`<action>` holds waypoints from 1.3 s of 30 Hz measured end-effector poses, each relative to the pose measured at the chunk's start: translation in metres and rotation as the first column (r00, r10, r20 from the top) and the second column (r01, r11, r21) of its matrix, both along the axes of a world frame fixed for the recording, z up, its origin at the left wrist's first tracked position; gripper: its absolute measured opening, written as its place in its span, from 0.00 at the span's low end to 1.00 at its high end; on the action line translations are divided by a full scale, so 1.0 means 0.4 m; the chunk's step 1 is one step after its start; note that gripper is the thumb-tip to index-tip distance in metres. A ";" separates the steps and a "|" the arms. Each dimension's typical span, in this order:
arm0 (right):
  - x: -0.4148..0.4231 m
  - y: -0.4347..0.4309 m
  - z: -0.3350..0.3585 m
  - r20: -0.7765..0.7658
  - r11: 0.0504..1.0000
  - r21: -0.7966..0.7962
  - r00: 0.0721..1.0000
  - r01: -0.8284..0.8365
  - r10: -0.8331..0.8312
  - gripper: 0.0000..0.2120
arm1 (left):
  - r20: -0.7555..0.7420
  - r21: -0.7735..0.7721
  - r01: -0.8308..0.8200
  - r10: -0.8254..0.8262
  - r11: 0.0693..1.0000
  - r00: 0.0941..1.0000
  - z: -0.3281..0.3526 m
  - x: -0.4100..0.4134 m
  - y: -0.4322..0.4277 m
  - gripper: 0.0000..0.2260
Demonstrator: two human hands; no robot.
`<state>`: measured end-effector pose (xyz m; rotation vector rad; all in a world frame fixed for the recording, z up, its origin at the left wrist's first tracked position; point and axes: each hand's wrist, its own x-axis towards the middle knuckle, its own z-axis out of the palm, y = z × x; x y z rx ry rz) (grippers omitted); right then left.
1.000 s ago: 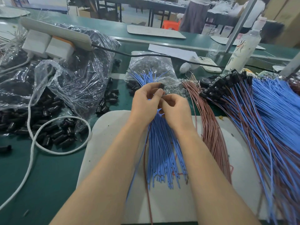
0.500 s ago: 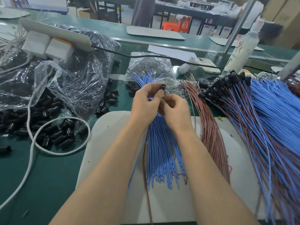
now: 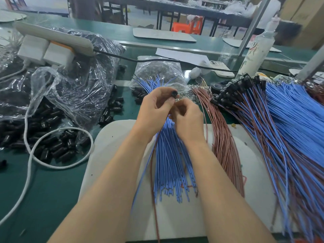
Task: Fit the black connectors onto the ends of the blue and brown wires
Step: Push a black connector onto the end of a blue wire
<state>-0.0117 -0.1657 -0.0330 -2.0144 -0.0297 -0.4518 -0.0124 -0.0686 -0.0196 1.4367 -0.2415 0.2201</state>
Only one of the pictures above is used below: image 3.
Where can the pile of black plastic caps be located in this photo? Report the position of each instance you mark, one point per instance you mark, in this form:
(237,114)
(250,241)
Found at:
(10,136)

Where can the person's left hand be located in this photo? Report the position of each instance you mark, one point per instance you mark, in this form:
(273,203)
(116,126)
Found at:
(153,112)

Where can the short metal frame post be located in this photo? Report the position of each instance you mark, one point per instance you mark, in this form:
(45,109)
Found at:
(310,63)

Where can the white work board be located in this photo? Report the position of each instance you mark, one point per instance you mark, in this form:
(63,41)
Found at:
(192,220)

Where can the white paper sheet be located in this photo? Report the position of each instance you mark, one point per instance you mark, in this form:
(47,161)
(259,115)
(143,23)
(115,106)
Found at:
(180,55)

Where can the orange plastic stool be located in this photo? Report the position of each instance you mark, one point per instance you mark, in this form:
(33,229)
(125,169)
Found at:
(187,25)

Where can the white orange charger adapter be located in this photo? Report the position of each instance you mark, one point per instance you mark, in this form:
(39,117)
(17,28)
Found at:
(58,54)

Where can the small clear plastic bag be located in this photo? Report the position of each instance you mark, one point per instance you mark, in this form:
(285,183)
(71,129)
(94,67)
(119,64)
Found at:
(157,72)

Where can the white power strip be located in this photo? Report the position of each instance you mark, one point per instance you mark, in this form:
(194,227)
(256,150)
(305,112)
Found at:
(54,38)

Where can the blue table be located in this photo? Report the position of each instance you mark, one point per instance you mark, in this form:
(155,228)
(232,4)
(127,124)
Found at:
(40,5)

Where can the cardboard boxes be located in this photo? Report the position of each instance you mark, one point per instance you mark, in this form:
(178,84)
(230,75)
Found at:
(302,15)

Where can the white flat device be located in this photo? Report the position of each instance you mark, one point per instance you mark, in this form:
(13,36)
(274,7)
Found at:
(219,69)

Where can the small black cap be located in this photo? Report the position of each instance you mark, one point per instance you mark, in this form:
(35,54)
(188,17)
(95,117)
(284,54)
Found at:
(174,93)

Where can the white computer mouse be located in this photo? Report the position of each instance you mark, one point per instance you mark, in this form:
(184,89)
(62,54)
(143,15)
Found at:
(195,73)

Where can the slanted metal frame post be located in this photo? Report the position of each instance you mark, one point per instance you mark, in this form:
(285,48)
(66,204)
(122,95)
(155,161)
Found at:
(254,22)

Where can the person's right forearm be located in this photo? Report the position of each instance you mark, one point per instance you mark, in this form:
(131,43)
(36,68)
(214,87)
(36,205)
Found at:
(230,200)

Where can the person's right hand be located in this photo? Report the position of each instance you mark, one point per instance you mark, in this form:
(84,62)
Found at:
(189,123)

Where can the large clear plastic bag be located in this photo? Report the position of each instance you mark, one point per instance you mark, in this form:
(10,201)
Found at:
(86,76)

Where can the white flat tray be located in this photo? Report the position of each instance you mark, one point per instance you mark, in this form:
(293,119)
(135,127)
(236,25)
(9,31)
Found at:
(164,34)
(12,16)
(233,43)

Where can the long black-frame table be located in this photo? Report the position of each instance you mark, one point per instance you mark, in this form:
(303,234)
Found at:
(157,4)

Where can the white spray bottle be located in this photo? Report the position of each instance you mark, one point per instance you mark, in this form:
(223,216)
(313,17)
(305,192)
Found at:
(257,49)

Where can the person's left forearm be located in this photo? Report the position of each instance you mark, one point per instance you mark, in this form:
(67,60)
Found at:
(98,202)

